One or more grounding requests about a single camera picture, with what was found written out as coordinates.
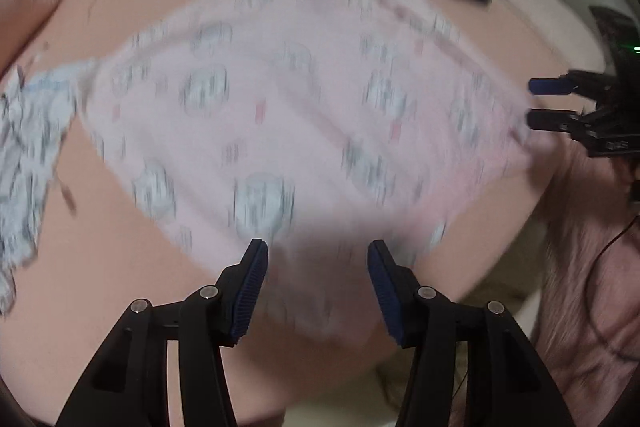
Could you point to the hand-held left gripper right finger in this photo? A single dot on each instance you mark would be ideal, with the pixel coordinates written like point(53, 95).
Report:
point(385, 292)

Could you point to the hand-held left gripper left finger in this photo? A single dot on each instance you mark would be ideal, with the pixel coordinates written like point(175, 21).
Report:
point(247, 287)

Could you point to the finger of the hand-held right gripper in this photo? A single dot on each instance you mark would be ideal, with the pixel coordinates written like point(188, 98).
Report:
point(545, 86)
point(547, 119)

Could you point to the pink printed pajama garment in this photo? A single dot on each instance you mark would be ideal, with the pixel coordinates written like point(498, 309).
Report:
point(300, 107)

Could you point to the bed with pink sheet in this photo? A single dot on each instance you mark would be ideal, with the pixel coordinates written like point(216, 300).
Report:
point(125, 287)

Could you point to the light blue printed garment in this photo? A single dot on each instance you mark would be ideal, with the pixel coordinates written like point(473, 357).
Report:
point(30, 147)

